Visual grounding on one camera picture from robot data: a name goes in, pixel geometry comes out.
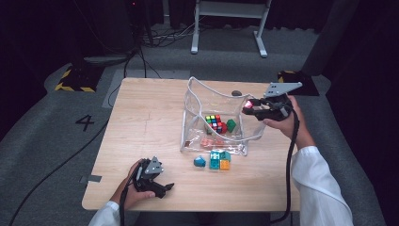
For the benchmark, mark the grey column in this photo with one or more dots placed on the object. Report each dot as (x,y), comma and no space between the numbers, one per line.
(332,31)

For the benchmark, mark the light pink toy block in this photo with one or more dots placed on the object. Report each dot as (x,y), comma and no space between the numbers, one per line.
(218,142)

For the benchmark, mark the white metal stand frame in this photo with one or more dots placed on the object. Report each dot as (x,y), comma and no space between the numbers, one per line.
(230,9)

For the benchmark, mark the grey tape piece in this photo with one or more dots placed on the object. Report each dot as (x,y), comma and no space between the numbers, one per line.
(91,179)

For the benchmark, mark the clear plastic bag white trim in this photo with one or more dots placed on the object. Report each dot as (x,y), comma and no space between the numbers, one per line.
(219,100)

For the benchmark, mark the black equipment tower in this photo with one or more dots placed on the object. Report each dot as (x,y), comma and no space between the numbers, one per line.
(138,19)

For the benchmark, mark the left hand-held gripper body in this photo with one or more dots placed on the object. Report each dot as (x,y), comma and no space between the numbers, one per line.
(153,166)

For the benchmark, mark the person's left hand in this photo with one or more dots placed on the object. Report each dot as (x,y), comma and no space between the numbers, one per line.
(128,191)

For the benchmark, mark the dark oval object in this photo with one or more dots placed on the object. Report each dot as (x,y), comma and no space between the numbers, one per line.
(236,93)

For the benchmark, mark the person's dark lap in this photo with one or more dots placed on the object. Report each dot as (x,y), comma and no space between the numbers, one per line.
(200,219)

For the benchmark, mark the dark teal toy block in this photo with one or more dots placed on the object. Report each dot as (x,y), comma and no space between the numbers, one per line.
(225,155)

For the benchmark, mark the orange toy block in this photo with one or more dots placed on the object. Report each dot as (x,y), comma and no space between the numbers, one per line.
(224,165)

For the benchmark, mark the person's right hand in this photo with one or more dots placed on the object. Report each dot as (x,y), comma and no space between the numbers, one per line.
(298,128)

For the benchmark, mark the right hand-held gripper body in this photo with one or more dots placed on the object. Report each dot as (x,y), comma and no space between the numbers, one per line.
(279,89)

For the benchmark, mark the salmon toy block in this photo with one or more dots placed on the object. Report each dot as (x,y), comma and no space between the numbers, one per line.
(206,143)

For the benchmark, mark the solid red toy block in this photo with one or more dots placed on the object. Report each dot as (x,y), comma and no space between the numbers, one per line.
(224,128)

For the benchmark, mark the translucent red toy block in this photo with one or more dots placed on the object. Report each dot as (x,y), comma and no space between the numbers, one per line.
(248,104)

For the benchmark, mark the bright cyan toy block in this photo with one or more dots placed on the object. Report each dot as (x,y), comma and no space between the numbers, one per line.
(214,164)

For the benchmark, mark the green toy block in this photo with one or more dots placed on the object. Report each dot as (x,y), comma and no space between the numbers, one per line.
(231,125)

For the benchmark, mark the blue toy block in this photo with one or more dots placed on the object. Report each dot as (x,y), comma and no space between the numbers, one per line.
(199,162)

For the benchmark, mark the multicoloured puzzle cube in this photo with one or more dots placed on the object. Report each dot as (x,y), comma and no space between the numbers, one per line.
(213,122)

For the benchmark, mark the black yellow striped base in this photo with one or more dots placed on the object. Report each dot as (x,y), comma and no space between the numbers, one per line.
(78,78)
(306,89)

